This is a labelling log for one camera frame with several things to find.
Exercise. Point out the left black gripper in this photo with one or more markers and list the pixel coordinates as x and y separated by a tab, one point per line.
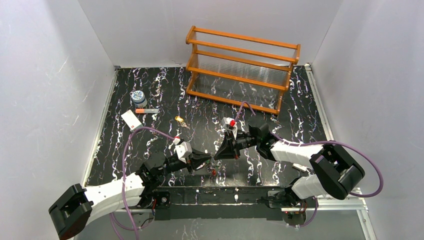
192	161

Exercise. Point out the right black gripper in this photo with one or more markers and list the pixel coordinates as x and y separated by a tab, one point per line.
233	145

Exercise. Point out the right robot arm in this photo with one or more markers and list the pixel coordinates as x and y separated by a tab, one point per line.
336	172

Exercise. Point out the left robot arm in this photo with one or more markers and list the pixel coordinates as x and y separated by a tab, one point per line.
78	206

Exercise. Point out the yellow tag key left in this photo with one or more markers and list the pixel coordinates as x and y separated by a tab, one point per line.
182	122

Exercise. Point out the white card box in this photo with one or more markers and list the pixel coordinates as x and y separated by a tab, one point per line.
131	120

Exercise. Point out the orange grey marker pen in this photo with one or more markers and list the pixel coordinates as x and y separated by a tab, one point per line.
146	111

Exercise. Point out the small white box right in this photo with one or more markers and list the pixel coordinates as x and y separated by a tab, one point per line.
300	167

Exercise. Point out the orange wooden shelf rack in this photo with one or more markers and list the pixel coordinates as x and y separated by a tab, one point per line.
242	59

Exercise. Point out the blue white round jar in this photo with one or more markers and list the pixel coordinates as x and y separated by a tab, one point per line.
138	99

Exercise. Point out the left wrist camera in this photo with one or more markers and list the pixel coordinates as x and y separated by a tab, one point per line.
183	149

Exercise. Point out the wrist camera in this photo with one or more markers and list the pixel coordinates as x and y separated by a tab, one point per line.
183	149
230	127

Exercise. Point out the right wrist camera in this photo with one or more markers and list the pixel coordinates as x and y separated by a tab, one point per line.
230	127

